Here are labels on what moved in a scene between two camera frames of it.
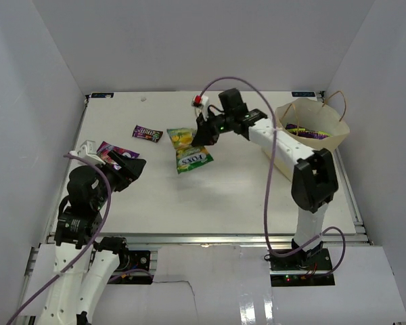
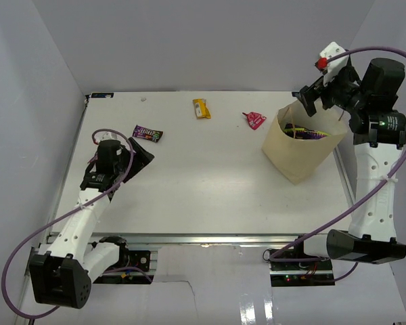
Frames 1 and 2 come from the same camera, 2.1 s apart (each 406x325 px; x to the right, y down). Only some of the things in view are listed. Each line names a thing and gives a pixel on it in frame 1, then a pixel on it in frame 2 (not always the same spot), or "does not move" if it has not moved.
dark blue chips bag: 314,134 does not move
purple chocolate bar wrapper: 143,132 does not move
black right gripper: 204,135 -> 310,95
